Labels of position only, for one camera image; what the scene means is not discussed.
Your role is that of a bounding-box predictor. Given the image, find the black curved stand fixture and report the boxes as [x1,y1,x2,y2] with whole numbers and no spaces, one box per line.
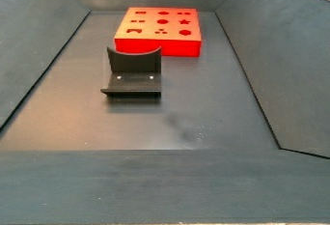
[100,48,162,96]

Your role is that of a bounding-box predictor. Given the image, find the red shape-sorting fixture block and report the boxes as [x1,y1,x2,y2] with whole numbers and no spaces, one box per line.
[113,7,202,57]

